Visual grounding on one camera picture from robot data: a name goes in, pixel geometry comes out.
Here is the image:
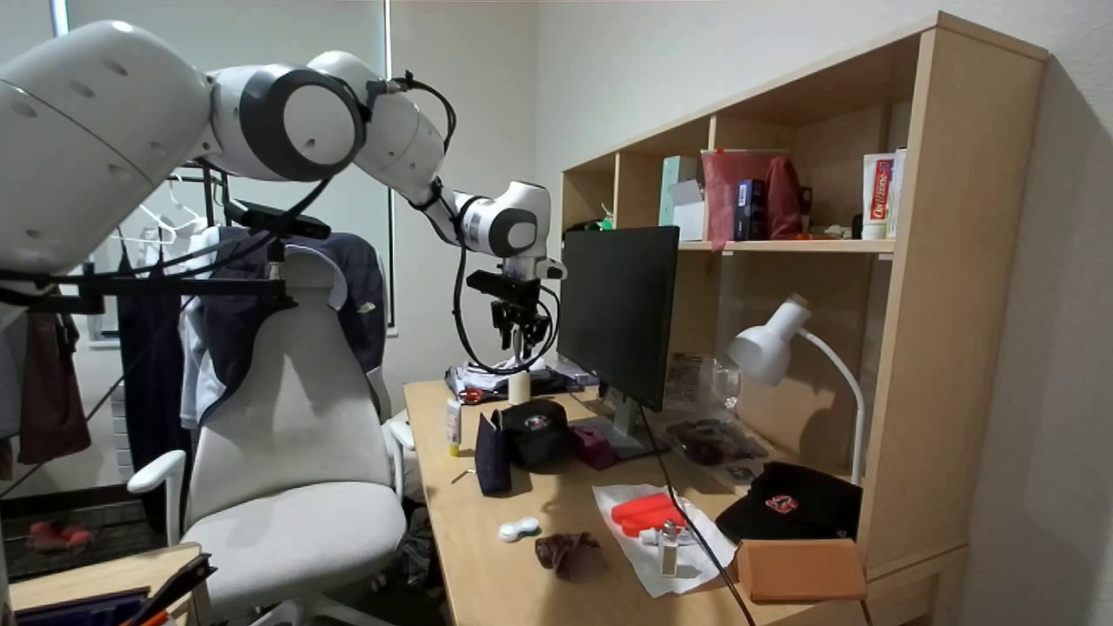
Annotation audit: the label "black cylinder container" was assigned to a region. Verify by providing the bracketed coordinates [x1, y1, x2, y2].
[729, 176, 771, 243]

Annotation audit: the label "wooden shelf hutch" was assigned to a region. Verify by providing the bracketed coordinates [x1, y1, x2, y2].
[555, 10, 1051, 587]

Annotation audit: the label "teal box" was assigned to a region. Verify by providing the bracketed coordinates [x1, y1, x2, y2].
[656, 151, 709, 228]

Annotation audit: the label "purple cloth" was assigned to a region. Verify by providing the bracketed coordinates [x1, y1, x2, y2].
[567, 420, 626, 473]

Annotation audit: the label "black computer monitor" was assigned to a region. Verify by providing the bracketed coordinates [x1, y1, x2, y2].
[552, 222, 681, 462]

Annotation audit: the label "black robot cable hose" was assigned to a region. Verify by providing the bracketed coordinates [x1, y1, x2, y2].
[66, 67, 562, 379]

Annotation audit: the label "thin black cable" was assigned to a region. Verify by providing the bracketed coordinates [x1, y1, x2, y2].
[640, 403, 759, 626]

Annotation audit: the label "small white case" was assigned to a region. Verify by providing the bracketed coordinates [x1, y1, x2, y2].
[497, 513, 546, 544]

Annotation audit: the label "brown hanging garment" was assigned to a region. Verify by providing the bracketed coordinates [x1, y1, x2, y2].
[9, 307, 92, 470]

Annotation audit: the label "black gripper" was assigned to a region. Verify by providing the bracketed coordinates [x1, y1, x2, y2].
[497, 296, 555, 375]

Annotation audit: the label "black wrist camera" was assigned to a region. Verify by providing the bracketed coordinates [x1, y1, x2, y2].
[461, 266, 550, 309]

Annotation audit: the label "navy jacket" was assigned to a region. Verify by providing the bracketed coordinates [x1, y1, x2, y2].
[191, 222, 392, 401]

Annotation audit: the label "brown cardboard box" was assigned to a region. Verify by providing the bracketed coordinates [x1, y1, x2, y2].
[735, 534, 874, 609]

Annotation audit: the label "white hanging shirt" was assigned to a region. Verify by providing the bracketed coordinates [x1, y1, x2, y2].
[169, 222, 230, 433]

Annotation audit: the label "white office chair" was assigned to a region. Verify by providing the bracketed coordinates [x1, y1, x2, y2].
[126, 240, 411, 626]

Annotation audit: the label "dark navy pouch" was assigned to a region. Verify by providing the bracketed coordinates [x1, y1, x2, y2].
[468, 405, 515, 499]

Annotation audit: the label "small bottle silver cap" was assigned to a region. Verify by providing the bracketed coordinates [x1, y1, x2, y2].
[652, 517, 688, 580]

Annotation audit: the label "small white tube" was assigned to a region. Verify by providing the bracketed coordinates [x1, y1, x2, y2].
[446, 395, 468, 454]

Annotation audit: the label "pile of white black items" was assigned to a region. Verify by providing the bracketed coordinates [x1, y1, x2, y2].
[446, 352, 599, 405]

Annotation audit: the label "maroon scrunchie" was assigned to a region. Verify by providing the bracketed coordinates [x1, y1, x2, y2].
[531, 528, 607, 584]

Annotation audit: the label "black clothes rack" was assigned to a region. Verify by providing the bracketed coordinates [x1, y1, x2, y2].
[0, 160, 293, 352]

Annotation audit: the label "beige lint roller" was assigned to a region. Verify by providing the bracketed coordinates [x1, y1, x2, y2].
[503, 357, 535, 409]

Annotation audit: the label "orange toothbrush case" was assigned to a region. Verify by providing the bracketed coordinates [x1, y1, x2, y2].
[607, 491, 693, 543]

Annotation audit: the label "white red box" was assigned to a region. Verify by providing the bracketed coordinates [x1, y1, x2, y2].
[860, 148, 908, 243]

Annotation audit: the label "red bag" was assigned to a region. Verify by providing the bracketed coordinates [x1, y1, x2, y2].
[697, 147, 815, 245]

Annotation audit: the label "black hanging trousers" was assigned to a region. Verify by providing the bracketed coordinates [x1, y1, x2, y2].
[112, 258, 196, 473]

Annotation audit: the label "small red object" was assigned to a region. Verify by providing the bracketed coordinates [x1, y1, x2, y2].
[25, 517, 92, 556]

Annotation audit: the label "white desk lamp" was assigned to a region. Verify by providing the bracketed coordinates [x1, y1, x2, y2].
[724, 293, 869, 482]

